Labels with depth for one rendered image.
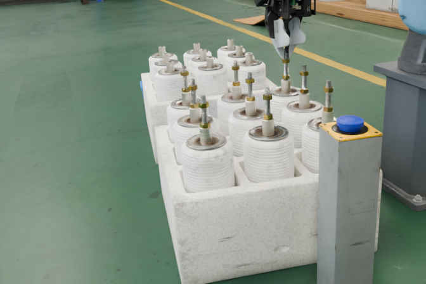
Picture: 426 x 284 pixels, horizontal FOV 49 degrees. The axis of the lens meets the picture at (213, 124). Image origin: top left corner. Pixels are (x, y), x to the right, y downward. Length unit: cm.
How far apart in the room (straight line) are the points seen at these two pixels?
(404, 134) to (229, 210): 48
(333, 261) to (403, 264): 22
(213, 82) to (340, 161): 72
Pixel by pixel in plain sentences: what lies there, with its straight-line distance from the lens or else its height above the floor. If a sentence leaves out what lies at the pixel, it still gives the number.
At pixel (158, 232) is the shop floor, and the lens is 108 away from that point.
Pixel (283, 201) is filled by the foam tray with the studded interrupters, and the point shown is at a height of 15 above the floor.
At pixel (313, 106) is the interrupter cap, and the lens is 103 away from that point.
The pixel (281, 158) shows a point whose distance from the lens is 86.
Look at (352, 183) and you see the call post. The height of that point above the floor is 24.
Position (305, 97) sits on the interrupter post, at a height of 28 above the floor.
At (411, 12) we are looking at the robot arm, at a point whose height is 45.
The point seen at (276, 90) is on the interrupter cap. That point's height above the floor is 25.
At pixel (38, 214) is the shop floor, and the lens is 125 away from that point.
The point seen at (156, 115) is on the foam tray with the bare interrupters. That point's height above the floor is 15.
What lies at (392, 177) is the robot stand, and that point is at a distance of 122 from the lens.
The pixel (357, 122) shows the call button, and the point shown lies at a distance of 73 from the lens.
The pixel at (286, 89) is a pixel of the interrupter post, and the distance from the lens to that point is 112.
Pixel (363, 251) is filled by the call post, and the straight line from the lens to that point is 82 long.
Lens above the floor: 59
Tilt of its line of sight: 21 degrees down
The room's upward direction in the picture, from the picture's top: 4 degrees counter-clockwise
